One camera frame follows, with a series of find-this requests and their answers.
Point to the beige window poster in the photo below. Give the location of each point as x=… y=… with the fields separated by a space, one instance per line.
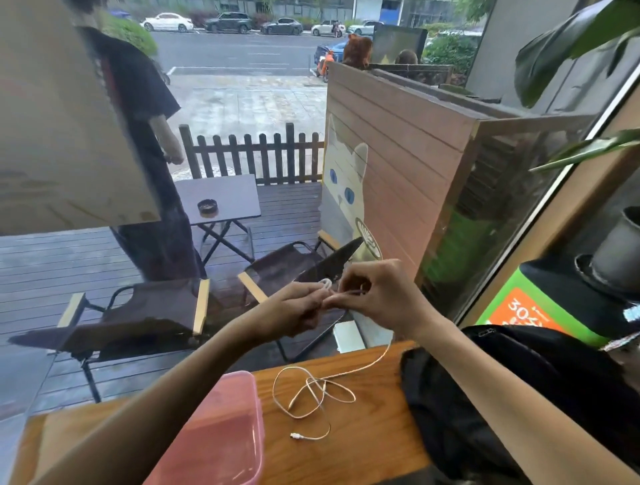
x=60 y=125

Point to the black ashtray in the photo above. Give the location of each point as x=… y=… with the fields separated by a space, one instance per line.
x=207 y=208

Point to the dark grey plant pot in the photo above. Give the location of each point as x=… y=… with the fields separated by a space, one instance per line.
x=620 y=250

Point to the person's right forearm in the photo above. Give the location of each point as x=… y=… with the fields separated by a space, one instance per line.
x=525 y=414

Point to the orange scooter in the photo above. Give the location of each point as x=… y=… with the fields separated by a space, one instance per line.
x=325 y=65

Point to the green orange black kiosk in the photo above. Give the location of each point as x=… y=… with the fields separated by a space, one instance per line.
x=520 y=310

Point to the dark wooden picket fence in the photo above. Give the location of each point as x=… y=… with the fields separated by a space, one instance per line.
x=260 y=160

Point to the pink plastic box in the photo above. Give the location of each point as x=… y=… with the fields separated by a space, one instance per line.
x=220 y=439

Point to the small white block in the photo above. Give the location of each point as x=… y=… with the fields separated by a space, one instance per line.
x=349 y=337

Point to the tan window frame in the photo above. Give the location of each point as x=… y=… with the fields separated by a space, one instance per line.
x=575 y=210

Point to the dark folding outdoor table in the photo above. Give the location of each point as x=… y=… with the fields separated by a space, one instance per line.
x=230 y=195

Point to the row of parked cars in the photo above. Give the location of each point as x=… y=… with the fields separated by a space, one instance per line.
x=227 y=22

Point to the crinkled colourful plastic wrapper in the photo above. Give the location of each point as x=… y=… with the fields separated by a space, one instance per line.
x=622 y=350

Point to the person's left forearm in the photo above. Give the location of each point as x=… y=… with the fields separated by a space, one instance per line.
x=150 y=414

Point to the person's right hand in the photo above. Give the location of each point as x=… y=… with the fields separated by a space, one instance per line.
x=385 y=295

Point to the black backpack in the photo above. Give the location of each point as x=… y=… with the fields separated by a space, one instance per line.
x=475 y=399

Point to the green leafy plant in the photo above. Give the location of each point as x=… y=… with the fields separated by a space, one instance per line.
x=550 y=55

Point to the person's left hand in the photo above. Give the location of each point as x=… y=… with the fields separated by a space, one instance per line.
x=285 y=315

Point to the blue car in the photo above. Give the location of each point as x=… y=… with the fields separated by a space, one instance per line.
x=335 y=50

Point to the wooden partition with cat painting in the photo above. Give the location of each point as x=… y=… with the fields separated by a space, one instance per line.
x=400 y=140

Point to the dark standing board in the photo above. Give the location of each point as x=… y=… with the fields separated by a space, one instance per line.
x=400 y=42

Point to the brown folding armchair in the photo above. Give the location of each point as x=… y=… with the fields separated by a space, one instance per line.
x=140 y=320
x=280 y=265

